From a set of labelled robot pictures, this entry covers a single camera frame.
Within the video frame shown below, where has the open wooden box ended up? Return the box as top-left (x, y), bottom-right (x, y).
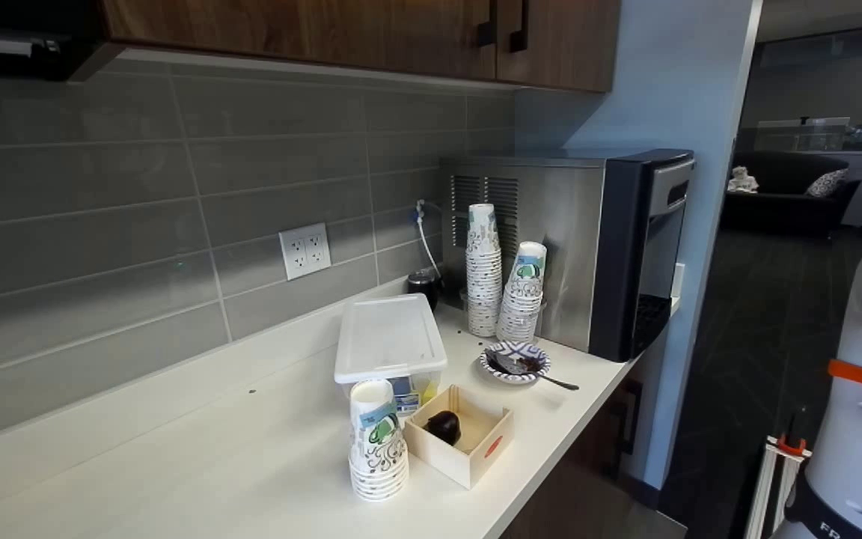
top-left (403, 384), bottom-right (515, 490)

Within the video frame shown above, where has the dark base cabinet door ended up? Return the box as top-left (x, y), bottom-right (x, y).
top-left (501, 372), bottom-right (646, 539)

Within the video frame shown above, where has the narrow wooden cabinet door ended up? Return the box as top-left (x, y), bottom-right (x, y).
top-left (496, 0), bottom-right (622, 95)

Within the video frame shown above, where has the wide wooden cabinet door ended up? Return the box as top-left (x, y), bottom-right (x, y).
top-left (100, 0), bottom-right (498, 82)

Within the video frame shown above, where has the black mug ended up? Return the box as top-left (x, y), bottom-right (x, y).
top-left (406, 268), bottom-right (444, 312)

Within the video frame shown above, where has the tall stack of paper cups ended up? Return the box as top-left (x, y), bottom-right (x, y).
top-left (465, 203), bottom-right (504, 338)

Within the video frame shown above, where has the clear plastic box white lid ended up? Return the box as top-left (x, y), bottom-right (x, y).
top-left (334, 293), bottom-right (449, 417)

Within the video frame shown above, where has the leaning stack of paper cups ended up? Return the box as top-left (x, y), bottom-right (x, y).
top-left (495, 240), bottom-right (548, 344)

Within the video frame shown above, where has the patterned paper plate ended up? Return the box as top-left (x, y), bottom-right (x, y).
top-left (478, 341), bottom-right (552, 386)

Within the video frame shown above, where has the steel and black ice dispenser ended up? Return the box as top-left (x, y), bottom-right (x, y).
top-left (440, 148), bottom-right (696, 364)

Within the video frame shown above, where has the dark round object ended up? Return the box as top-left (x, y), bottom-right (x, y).
top-left (423, 409), bottom-right (463, 447)

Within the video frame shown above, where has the dark spoon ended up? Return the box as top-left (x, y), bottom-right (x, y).
top-left (484, 350), bottom-right (581, 392)

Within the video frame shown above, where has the short stack of paper cups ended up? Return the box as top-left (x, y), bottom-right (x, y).
top-left (348, 378), bottom-right (410, 502)

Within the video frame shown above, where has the white plush toy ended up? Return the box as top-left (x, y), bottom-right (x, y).
top-left (727, 165), bottom-right (760, 195)

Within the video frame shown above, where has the black sofa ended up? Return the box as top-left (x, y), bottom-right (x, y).
top-left (720, 151), bottom-right (862, 240)

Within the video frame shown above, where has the white stand with orange clamp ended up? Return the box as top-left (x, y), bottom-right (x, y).
top-left (743, 433), bottom-right (810, 539)

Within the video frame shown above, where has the patterned cushion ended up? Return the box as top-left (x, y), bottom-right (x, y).
top-left (805, 168), bottom-right (849, 199)

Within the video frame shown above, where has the black range hood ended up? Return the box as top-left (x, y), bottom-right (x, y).
top-left (0, 0), bottom-right (126, 82)

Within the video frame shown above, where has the white hose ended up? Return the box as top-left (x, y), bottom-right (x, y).
top-left (414, 198), bottom-right (444, 280)

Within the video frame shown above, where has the white wall socket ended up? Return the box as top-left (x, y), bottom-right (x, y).
top-left (278, 222), bottom-right (332, 281)

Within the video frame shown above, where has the black cabinet door handle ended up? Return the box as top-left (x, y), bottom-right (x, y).
top-left (509, 0), bottom-right (530, 54)
top-left (475, 0), bottom-right (498, 48)

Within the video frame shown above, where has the wooden wall cabinet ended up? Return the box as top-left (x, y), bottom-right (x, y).
top-left (98, 0), bottom-right (622, 95)

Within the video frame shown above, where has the black base cabinet handle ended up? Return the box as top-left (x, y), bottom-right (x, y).
top-left (614, 381), bottom-right (642, 456)

